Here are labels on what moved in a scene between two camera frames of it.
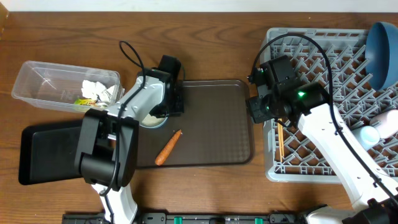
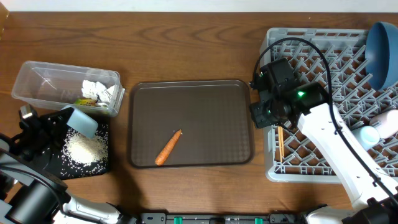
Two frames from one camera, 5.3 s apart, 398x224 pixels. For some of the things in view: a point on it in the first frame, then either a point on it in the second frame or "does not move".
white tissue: (90, 89) does not move
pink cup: (386, 123) does not move
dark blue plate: (381, 55) does not move
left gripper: (181, 109) -> (46, 126)
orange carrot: (168, 149) does not move
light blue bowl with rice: (152, 122) -> (82, 123)
